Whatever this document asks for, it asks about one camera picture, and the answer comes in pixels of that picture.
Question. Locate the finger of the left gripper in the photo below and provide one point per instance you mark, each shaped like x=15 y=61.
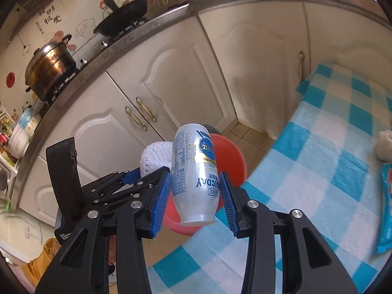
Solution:
x=131 y=177

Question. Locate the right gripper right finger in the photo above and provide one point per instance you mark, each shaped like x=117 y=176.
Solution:
x=309 y=265

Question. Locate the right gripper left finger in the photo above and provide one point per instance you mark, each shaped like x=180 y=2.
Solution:
x=81 y=266

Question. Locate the white yogurt drink bottle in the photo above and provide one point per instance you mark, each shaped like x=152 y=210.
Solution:
x=194 y=175

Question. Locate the blue cow snack packet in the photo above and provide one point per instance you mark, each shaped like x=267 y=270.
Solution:
x=384 y=240

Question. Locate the yellow sleeve forearm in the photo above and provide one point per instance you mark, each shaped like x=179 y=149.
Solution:
x=35 y=269

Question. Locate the red plastic basin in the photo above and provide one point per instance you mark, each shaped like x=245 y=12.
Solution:
x=230 y=160

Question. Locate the blue checkered tablecloth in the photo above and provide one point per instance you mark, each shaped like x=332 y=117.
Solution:
x=324 y=164

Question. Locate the steel cooking pot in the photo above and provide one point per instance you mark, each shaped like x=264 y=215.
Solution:
x=50 y=66

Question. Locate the black wok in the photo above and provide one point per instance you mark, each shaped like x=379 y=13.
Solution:
x=121 y=17

